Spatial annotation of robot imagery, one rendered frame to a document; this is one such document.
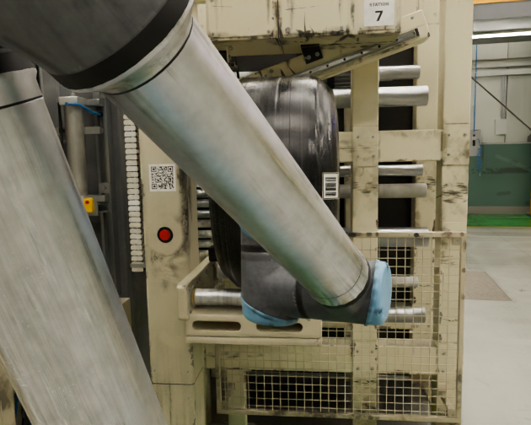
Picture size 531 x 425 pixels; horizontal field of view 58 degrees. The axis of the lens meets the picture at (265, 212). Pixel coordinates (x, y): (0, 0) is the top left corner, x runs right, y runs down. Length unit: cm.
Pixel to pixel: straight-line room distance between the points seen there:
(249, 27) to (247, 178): 123
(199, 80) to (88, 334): 23
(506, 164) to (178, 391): 976
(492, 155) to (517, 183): 73
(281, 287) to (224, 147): 37
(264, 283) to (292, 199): 29
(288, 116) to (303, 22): 53
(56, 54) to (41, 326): 21
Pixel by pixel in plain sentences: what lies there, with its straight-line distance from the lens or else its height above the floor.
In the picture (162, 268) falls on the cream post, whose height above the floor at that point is 96.
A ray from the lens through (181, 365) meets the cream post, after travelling 148.
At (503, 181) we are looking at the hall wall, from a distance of 1079.
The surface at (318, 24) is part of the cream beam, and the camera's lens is 160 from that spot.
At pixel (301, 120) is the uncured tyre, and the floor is 135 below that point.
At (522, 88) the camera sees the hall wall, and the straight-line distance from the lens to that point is 1099.
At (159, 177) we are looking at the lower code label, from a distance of 136.
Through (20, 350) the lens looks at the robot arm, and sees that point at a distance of 44.
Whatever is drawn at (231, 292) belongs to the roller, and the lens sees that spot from 129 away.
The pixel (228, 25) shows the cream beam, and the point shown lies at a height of 168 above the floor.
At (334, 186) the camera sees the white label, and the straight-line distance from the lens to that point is 110.
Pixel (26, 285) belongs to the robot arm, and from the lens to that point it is 41.
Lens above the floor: 128
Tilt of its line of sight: 7 degrees down
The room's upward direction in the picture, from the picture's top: 1 degrees counter-clockwise
